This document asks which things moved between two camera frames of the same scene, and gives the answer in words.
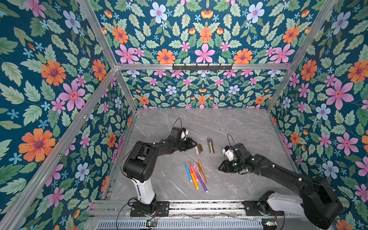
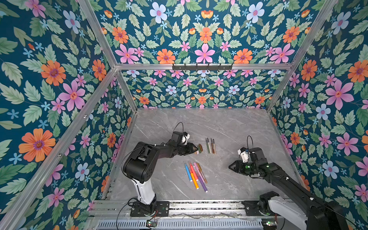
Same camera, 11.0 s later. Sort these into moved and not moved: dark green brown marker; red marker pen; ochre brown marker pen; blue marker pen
Moved: ochre brown marker pen
Not moved: blue marker pen; red marker pen; dark green brown marker
